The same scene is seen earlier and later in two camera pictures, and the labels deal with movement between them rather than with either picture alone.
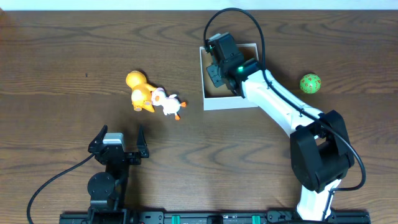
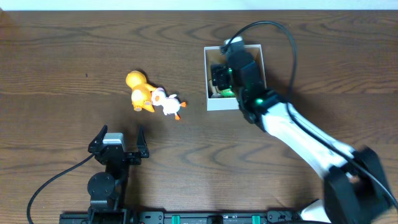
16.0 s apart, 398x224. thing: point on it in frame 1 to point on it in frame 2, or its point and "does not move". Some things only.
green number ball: x=310 y=83 to x=227 y=93
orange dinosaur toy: x=141 y=93 does not move
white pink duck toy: x=171 y=104 does not move
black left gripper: x=116 y=154 does not move
